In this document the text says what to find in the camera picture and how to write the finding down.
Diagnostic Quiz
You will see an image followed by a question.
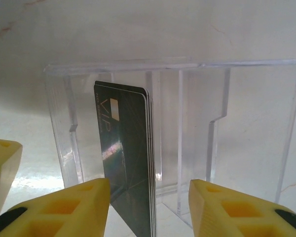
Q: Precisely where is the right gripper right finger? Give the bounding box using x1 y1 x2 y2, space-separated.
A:
188 179 296 237

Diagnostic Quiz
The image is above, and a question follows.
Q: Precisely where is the black VIP credit card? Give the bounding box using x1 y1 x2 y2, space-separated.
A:
93 80 153 237

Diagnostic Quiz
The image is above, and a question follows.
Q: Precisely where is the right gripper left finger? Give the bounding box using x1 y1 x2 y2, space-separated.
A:
0 178 111 237

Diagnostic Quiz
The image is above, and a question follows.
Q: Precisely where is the clear acrylic card holder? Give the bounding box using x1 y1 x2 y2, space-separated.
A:
43 57 296 229

